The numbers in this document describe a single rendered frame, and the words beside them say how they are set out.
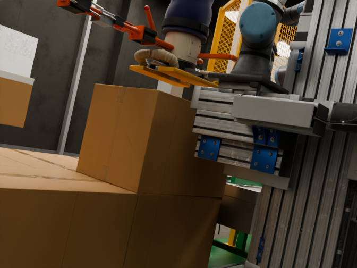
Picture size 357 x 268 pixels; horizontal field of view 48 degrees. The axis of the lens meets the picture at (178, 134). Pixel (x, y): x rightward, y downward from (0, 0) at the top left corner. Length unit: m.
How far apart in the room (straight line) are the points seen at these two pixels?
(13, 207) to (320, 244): 0.99
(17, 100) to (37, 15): 4.35
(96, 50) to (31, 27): 1.44
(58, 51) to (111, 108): 6.12
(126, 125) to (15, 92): 1.84
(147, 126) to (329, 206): 0.71
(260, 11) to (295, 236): 0.78
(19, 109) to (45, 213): 2.14
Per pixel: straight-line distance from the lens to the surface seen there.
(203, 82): 1.84
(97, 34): 8.31
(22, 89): 3.37
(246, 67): 1.44
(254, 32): 1.34
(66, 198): 1.31
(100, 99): 1.76
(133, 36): 1.73
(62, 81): 7.83
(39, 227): 1.29
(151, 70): 1.85
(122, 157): 1.60
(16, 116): 3.36
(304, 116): 1.18
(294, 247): 1.51
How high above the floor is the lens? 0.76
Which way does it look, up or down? 1 degrees up
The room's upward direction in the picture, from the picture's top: 12 degrees clockwise
